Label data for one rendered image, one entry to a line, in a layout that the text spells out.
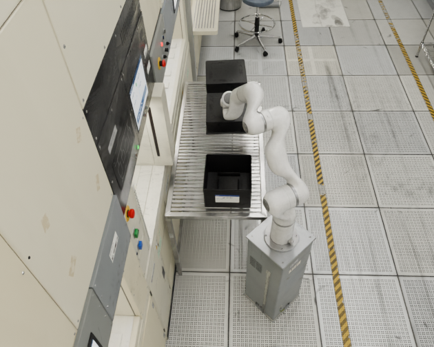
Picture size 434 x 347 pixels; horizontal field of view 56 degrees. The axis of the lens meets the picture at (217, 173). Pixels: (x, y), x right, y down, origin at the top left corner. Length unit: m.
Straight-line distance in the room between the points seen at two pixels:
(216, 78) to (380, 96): 2.19
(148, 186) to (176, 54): 1.37
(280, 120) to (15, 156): 1.27
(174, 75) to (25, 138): 2.34
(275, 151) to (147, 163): 0.93
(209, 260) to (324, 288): 0.85
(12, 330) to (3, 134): 0.39
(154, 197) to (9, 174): 1.54
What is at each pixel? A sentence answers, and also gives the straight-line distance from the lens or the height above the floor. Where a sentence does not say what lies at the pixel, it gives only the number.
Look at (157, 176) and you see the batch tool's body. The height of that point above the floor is 0.87.
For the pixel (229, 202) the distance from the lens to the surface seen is 2.36.
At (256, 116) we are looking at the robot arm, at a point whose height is 1.48.
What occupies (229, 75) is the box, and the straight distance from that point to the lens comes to 2.92.
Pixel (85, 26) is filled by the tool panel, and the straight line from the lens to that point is 1.31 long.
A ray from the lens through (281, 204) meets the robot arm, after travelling 1.94.
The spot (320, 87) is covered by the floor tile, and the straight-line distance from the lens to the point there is 4.56.
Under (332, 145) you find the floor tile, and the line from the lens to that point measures 3.92.
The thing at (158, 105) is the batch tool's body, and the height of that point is 1.34.
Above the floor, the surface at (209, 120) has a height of 1.06.
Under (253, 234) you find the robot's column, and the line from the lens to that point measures 2.31.
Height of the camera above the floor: 2.71
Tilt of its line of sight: 49 degrees down
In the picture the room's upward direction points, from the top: 3 degrees counter-clockwise
